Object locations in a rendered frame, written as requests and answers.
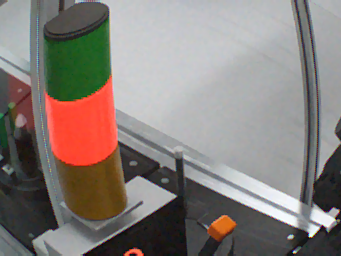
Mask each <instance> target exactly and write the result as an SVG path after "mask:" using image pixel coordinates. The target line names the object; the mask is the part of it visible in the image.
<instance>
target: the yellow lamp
mask: <svg viewBox="0 0 341 256"><path fill-rule="evenodd" d="M52 154H53V159H54V164H55V169H56V173H57V178H58V182H59V185H60V188H61V192H62V197H63V201H64V203H65V205H66V206H67V207H68V209H69V210H70V211H71V212H73V213H75V214H76V215H78V216H80V217H82V218H88V219H92V220H96V219H98V220H101V219H107V218H111V217H114V216H116V214H117V215H118V214H119V213H120V212H122V211H123V210H124V209H125V206H126V205H127V203H128V200H127V193H126V186H125V180H124V178H123V171H122V163H121V156H120V148H119V141H118V144H117V146H116V148H115V150H114V151H112V152H111V154H110V155H109V156H107V157H106V158H105V159H104V160H102V161H101V160H100V161H99V162H96V163H94V164H91V165H90V164H88V165H81V166H78V165H75V164H69V163H66V162H64V161H62V160H60V159H59V158H58V157H57V156H56V155H55V154H54V152H53V150H52Z"/></svg>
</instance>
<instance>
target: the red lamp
mask: <svg viewBox="0 0 341 256"><path fill-rule="evenodd" d="M112 80H113V78H112V73H111V77H110V79H109V81H108V82H107V83H106V84H105V85H104V86H103V87H102V88H101V89H100V90H99V91H98V92H96V93H94V94H93V95H91V96H88V97H87V98H84V99H80V100H75V101H74V102H64V101H57V100H55V99H53V98H51V97H49V95H47V93H46V91H45V100H46V110H47V119H48V129H49V134H50V140H51V148H52V150H53V152H54V154H55V155H56V156H57V157H58V158H59V159H60V160H62V161H64V162H66V163H69V164H75V165H78V166H81V165H88V164H90V165H91V164H94V163H96V162H99V161H100V160H101V161H102V160H104V159H105V158H106V157H107V156H109V155H110V154H111V152H112V151H114V150H115V148H116V146H117V144H118V132H117V124H116V116H115V108H114V101H113V97H114V93H113V86H112Z"/></svg>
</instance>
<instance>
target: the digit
mask: <svg viewBox="0 0 341 256"><path fill-rule="evenodd" d="M105 253H106V255H107V256H154V252H153V246H152V243H151V240H150V234H149V227H148V226H146V227H145V229H142V230H141V231H139V232H138V233H135V234H134V235H132V236H131V237H129V238H127V239H126V240H124V241H122V242H121V243H118V244H116V245H115V246H113V247H112V248H110V249H108V250H106V251H105Z"/></svg>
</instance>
